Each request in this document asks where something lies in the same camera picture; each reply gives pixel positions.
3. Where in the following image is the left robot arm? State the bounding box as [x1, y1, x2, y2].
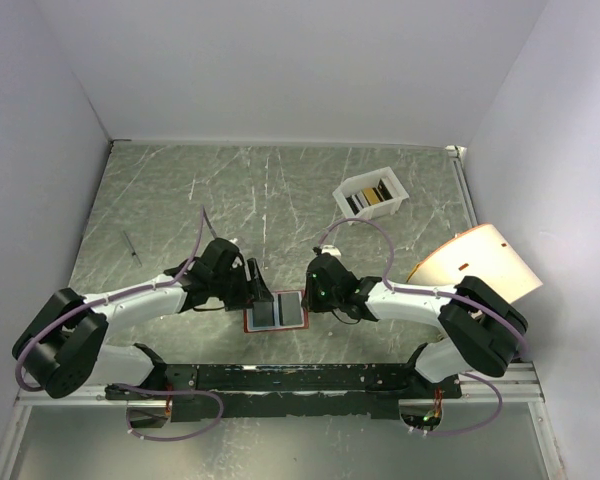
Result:
[12, 238, 274, 399]

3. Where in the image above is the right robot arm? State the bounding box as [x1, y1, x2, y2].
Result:
[304, 253, 528, 398]

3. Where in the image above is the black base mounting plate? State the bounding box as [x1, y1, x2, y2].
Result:
[104, 362, 464, 424]

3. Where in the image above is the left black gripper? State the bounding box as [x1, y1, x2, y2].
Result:
[211, 257, 274, 311]

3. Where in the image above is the white orange lamp shade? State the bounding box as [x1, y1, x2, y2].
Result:
[407, 224, 543, 303]

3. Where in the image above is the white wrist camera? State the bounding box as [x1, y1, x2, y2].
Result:
[313, 244, 342, 259]
[230, 238, 244, 268]

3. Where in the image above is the red leather card holder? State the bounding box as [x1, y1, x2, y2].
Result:
[244, 290, 309, 333]

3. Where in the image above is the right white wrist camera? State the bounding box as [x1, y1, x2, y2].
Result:
[313, 244, 342, 259]

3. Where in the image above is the black credit card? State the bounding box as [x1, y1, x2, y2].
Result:
[278, 291, 304, 327]
[252, 301, 275, 329]

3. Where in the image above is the small grey metal rod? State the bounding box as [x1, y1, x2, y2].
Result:
[121, 231, 142, 267]

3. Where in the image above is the white plastic card tray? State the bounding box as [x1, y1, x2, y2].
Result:
[332, 167, 409, 220]

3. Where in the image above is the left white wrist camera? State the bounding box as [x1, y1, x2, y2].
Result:
[230, 238, 244, 268]

